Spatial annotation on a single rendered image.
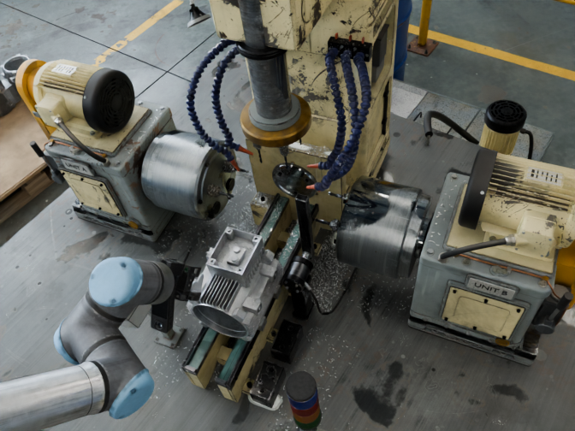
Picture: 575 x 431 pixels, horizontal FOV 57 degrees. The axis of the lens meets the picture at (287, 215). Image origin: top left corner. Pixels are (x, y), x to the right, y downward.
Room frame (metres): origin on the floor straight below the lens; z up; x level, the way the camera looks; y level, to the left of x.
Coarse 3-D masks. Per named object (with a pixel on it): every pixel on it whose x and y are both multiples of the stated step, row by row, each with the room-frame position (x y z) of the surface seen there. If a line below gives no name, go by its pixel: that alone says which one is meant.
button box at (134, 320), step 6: (138, 306) 0.69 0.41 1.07; (144, 306) 0.69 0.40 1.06; (150, 306) 0.70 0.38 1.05; (132, 312) 0.67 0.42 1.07; (138, 312) 0.68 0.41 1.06; (144, 312) 0.68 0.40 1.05; (126, 318) 0.66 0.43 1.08; (132, 318) 0.66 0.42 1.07; (138, 318) 0.66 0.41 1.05; (144, 318) 0.67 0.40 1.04; (126, 324) 0.66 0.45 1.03; (132, 324) 0.65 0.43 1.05; (138, 324) 0.65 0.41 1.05
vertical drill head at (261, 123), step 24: (240, 0) 0.99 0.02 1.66; (264, 48) 0.98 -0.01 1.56; (264, 72) 0.98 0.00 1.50; (264, 96) 0.98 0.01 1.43; (288, 96) 1.00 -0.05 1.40; (240, 120) 1.02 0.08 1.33; (264, 120) 0.98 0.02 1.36; (288, 120) 0.97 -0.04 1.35; (264, 144) 0.94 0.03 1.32; (288, 144) 0.93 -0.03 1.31
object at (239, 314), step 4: (264, 252) 0.78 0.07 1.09; (268, 252) 0.77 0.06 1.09; (272, 252) 0.78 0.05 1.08; (264, 256) 0.77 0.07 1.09; (268, 256) 0.77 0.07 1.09; (272, 256) 0.77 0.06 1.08; (268, 260) 0.76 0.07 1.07; (200, 296) 0.68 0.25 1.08; (188, 300) 0.68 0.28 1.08; (236, 308) 0.63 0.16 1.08; (236, 312) 0.62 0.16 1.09; (240, 312) 0.62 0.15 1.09; (244, 312) 0.62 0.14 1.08; (236, 316) 0.61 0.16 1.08; (240, 316) 0.61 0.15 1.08; (244, 316) 0.61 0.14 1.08; (240, 320) 0.61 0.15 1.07; (204, 324) 0.67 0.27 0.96; (248, 336) 0.61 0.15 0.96; (248, 340) 0.61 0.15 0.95
